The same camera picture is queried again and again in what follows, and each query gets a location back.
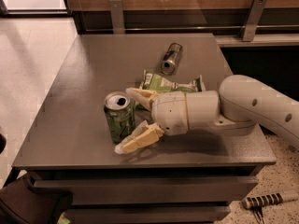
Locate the silver energy drink can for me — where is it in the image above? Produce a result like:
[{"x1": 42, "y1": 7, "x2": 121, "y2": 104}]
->
[{"x1": 160, "y1": 43, "x2": 183, "y2": 75}]

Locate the green chip bag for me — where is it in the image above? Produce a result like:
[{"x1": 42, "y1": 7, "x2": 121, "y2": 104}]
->
[{"x1": 134, "y1": 69, "x2": 207, "y2": 111}]

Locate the dark brown chair seat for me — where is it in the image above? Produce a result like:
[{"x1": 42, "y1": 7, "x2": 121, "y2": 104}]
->
[{"x1": 0, "y1": 175, "x2": 73, "y2": 224}]

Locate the grey drawer cabinet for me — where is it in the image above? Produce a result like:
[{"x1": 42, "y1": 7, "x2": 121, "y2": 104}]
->
[{"x1": 13, "y1": 34, "x2": 276, "y2": 210}]

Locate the green soda can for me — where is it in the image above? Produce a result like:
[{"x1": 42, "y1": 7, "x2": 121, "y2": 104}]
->
[{"x1": 104, "y1": 91, "x2": 135, "y2": 144}]

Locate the lower grey drawer front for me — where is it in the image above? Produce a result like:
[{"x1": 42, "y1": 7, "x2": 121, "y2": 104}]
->
[{"x1": 66, "y1": 206, "x2": 230, "y2": 224}]

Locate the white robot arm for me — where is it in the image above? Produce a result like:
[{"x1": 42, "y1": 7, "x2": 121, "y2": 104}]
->
[{"x1": 115, "y1": 75, "x2": 299, "y2": 154}]

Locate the striped tool handle on floor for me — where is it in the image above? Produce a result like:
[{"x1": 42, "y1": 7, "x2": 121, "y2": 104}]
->
[{"x1": 241, "y1": 190, "x2": 299, "y2": 210}]

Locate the grey drawer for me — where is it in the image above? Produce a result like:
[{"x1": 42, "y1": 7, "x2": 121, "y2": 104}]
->
[
  {"x1": 66, "y1": 206, "x2": 230, "y2": 224},
  {"x1": 35, "y1": 176, "x2": 258, "y2": 205}
]

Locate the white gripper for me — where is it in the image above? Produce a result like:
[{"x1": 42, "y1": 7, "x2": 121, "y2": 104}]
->
[{"x1": 114, "y1": 88, "x2": 220, "y2": 155}]

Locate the left metal wall bracket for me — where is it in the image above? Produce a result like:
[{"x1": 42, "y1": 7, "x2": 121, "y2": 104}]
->
[{"x1": 109, "y1": 0, "x2": 125, "y2": 35}]

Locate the right metal wall bracket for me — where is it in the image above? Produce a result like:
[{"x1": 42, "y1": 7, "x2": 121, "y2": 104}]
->
[{"x1": 240, "y1": 0, "x2": 267, "y2": 42}]

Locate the metal wall bracket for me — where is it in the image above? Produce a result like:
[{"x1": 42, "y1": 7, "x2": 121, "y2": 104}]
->
[
  {"x1": 240, "y1": 0, "x2": 267, "y2": 42},
  {"x1": 109, "y1": 0, "x2": 125, "y2": 35}
]

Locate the upper grey drawer front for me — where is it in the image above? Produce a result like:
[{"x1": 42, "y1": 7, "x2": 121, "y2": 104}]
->
[{"x1": 35, "y1": 176, "x2": 258, "y2": 205}]

